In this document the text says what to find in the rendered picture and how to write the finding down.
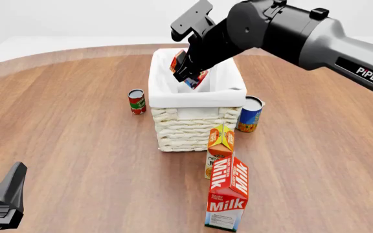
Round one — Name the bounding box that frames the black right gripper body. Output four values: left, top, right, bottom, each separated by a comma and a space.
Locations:
185, 19, 236, 73

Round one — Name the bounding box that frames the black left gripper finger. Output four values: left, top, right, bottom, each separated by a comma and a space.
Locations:
0, 161, 28, 215

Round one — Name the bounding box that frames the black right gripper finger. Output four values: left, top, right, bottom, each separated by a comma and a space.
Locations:
188, 68, 207, 80
172, 51, 193, 83

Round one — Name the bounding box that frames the red and blue butter box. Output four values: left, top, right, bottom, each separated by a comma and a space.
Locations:
169, 49, 210, 91

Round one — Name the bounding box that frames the white woven basket with cloth lining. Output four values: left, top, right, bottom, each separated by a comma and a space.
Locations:
148, 47, 249, 153

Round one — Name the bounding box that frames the red tomato soup tin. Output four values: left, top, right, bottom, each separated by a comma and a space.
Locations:
128, 88, 148, 116

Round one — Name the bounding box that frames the blue and yellow soup tin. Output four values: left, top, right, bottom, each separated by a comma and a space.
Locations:
236, 95, 267, 133

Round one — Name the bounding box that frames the orange juice carton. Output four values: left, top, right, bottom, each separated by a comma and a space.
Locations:
203, 123, 236, 181

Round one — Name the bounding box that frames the red and white milk carton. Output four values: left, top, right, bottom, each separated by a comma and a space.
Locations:
203, 152, 250, 233

